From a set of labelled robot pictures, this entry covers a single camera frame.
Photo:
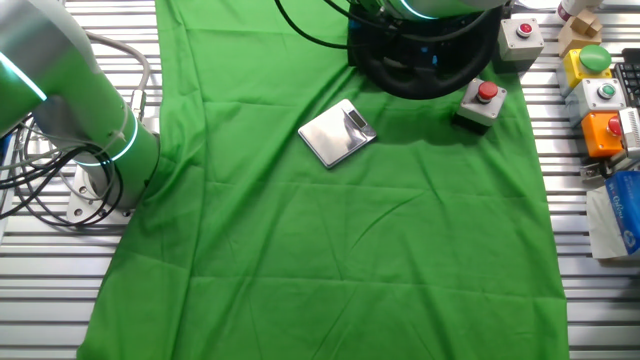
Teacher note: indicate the wooden block puzzle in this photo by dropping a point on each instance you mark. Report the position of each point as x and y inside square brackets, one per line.
[580, 32]

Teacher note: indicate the grey box large red button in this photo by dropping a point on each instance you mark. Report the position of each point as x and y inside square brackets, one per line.
[492, 107]

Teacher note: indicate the grey box green button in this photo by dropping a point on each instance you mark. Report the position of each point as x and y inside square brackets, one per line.
[590, 97]

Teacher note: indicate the grey box small red button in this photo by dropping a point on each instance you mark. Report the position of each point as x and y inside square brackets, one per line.
[515, 47]

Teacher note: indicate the black keyboard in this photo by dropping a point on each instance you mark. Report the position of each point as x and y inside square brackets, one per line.
[631, 80]

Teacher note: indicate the blue and white tissue pack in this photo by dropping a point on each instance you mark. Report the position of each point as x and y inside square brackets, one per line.
[625, 210]

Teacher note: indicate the yellow box green mushroom button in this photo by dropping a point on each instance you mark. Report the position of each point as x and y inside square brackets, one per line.
[575, 67]

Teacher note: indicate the white ribbed box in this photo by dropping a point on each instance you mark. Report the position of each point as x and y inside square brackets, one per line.
[631, 132]

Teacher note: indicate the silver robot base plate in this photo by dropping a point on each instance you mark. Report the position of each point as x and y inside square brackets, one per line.
[80, 200]

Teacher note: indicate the small metal clamp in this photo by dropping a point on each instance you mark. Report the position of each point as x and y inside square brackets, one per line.
[595, 170]

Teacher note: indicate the orange box red button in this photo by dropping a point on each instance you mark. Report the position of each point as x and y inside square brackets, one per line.
[597, 135]

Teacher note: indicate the green cloth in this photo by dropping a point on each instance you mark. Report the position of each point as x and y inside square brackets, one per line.
[300, 250]

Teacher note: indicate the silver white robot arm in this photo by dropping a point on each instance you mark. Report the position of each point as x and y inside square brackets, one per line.
[75, 85]

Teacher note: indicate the black leather steering wheel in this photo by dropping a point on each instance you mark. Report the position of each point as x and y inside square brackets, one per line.
[425, 90]

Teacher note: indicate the silver kitchen scale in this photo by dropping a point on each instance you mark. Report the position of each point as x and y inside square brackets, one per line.
[330, 135]

